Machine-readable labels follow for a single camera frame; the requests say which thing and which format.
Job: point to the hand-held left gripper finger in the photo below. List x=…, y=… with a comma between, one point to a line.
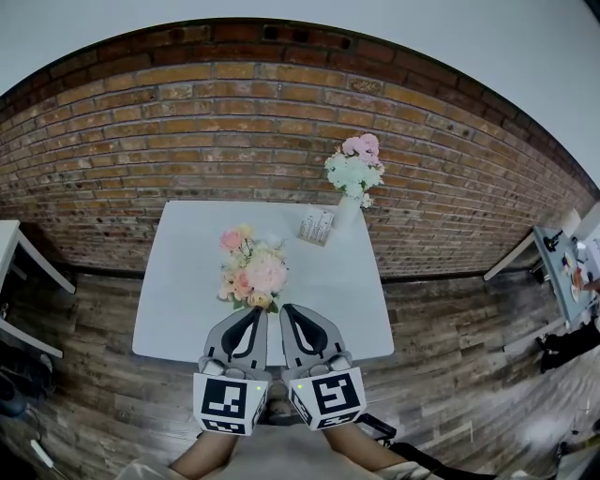
x=215, y=344
x=260, y=351

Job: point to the peach flowers bouquet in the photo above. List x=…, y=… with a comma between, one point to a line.
x=262, y=276

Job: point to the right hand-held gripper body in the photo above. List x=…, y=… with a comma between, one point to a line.
x=333, y=398

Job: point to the person's right forearm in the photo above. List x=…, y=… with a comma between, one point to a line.
x=361, y=447

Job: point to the dark backpack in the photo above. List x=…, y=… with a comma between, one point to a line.
x=23, y=379

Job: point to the black bag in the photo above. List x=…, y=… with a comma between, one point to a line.
x=569, y=344

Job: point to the person's shoe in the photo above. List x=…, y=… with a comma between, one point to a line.
x=278, y=410

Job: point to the person's beige shirt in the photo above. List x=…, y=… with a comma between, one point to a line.
x=281, y=459

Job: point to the pink and white flower bunch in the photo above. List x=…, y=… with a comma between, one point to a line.
x=354, y=169

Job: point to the white desk with grey mat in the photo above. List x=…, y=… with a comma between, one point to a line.
x=558, y=272

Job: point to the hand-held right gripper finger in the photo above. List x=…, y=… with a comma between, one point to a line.
x=328, y=337
x=289, y=342

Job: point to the white side desk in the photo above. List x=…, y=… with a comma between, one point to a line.
x=28, y=253
x=28, y=337

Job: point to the person's left forearm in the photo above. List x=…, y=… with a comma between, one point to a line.
x=201, y=452

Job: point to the white bottle-shaped vase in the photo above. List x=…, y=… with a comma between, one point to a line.
x=348, y=213

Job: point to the white table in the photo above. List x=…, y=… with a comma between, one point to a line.
x=187, y=281

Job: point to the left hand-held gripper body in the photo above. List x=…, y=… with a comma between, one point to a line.
x=225, y=398

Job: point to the white power strip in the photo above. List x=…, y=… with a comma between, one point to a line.
x=43, y=452

